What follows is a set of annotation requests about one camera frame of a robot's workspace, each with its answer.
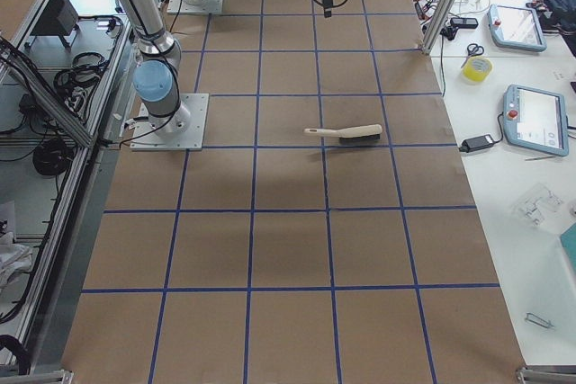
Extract black handled scissors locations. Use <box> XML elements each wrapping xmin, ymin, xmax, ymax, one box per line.
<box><xmin>461</xmin><ymin>42</ymin><xmax>485</xmax><ymax>67</ymax></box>

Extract blue teach pendant far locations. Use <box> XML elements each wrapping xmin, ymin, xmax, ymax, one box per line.
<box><xmin>487</xmin><ymin>4</ymin><xmax>547</xmax><ymax>52</ymax></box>

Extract clear plastic bag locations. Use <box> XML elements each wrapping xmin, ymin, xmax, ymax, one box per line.
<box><xmin>511</xmin><ymin>183</ymin><xmax>568</xmax><ymax>235</ymax></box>

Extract blue teach pendant near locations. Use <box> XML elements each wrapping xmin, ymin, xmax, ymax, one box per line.
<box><xmin>502</xmin><ymin>85</ymin><xmax>569</xmax><ymax>157</ymax></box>

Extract aluminium frame rail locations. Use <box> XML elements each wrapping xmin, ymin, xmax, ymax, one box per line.
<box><xmin>1</xmin><ymin>37</ymin><xmax>95</xmax><ymax>147</ymax></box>

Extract black small power brick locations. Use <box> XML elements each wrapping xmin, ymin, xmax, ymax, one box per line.
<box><xmin>459</xmin><ymin>134</ymin><xmax>497</xmax><ymax>154</ymax></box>

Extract teal book corner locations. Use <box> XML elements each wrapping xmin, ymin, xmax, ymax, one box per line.
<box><xmin>560</xmin><ymin>224</ymin><xmax>576</xmax><ymax>267</ymax></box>

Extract blue teach pendant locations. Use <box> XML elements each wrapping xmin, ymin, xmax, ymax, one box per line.
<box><xmin>502</xmin><ymin>85</ymin><xmax>569</xmax><ymax>157</ymax></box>
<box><xmin>487</xmin><ymin>4</ymin><xmax>547</xmax><ymax>52</ymax></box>

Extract crumpled white cloth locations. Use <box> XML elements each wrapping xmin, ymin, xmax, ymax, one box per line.
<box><xmin>0</xmin><ymin>201</ymin><xmax>35</xmax><ymax>295</ymax></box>

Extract beige hand brush black bristles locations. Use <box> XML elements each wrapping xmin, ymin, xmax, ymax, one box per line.
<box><xmin>303</xmin><ymin>124</ymin><xmax>383</xmax><ymax>145</ymax></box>

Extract yellow tape roll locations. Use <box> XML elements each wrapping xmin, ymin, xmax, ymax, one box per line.
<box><xmin>461</xmin><ymin>56</ymin><xmax>493</xmax><ymax>84</ymax></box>

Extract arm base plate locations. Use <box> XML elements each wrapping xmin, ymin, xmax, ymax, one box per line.
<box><xmin>130</xmin><ymin>94</ymin><xmax>210</xmax><ymax>151</ymax></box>
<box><xmin>166</xmin><ymin>0</ymin><xmax>223</xmax><ymax>15</ymax></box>

